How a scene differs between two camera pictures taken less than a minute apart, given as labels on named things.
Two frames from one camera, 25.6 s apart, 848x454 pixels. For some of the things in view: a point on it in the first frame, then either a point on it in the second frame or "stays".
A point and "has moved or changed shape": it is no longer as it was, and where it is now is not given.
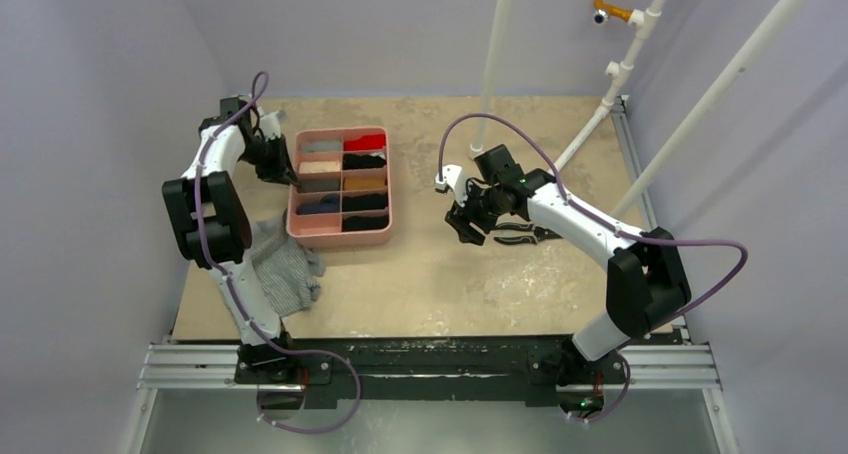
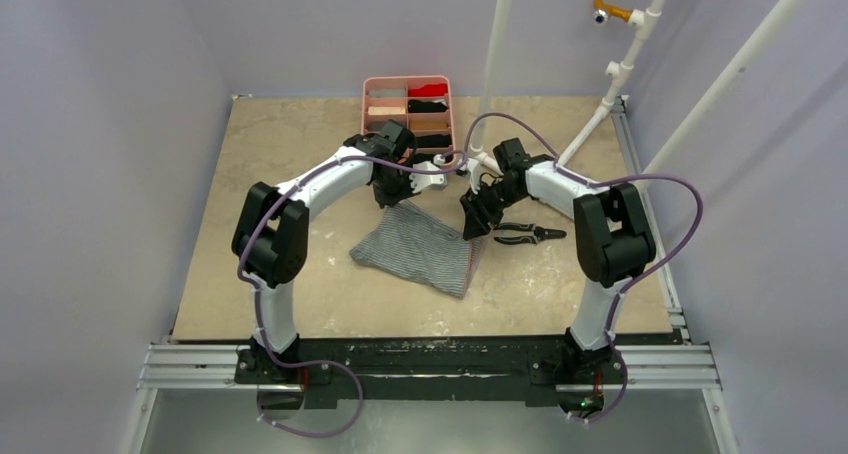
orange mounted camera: (604, 10) stays
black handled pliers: (538, 233) stays
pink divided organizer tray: (344, 197) -> (421, 102)
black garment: (364, 202) -> (433, 141)
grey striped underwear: (288, 271) has moved or changed shape
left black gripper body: (268, 157) -> (396, 187)
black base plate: (427, 367) stays
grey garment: (321, 146) -> (377, 93)
